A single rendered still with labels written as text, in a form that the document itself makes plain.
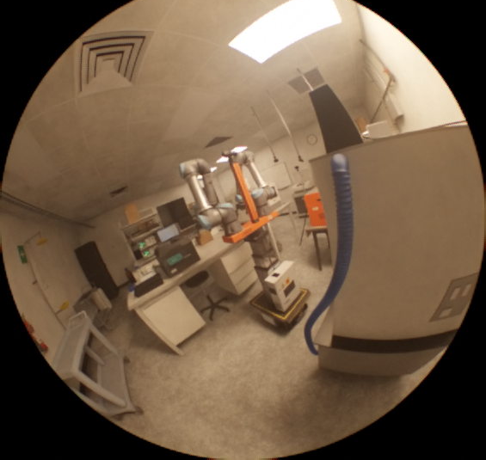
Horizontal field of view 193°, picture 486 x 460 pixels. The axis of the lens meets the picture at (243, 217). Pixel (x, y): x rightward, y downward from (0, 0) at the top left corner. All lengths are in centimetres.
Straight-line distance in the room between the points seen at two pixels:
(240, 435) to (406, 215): 158
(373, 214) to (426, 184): 15
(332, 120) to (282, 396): 159
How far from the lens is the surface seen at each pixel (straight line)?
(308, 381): 145
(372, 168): 33
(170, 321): 172
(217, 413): 161
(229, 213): 101
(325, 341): 75
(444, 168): 41
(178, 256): 155
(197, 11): 145
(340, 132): 37
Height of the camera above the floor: 142
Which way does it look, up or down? 9 degrees down
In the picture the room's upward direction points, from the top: 21 degrees counter-clockwise
